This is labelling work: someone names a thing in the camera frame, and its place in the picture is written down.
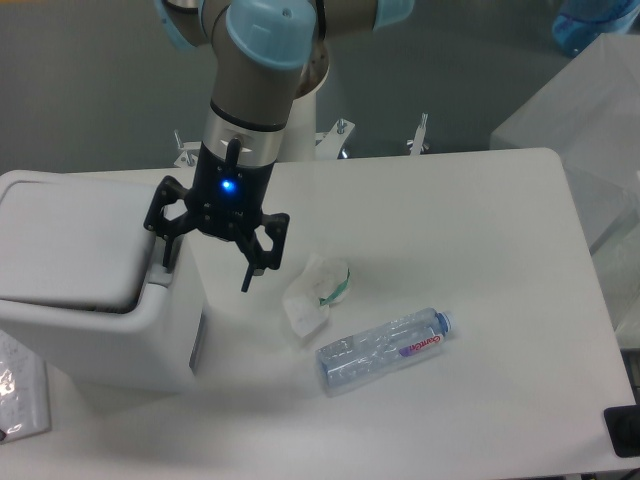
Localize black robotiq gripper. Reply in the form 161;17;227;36
143;99;292;293

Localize white push-top trash can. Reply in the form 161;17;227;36
1;170;206;392

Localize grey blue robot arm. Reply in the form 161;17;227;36
143;0;414;291

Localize crumpled clear plastic wrapper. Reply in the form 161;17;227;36
282;253;351;341

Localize crushed clear plastic bottle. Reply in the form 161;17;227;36
315;308;454;396

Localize silver table clamp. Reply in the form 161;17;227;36
406;112;429;156

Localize white whiteboard tablet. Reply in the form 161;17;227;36
1;331;52;445

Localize translucent plastic storage box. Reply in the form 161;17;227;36
490;34;639;351

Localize black device at edge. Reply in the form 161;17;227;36
603;405;639;458

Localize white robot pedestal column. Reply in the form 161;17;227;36
277;88;318;163

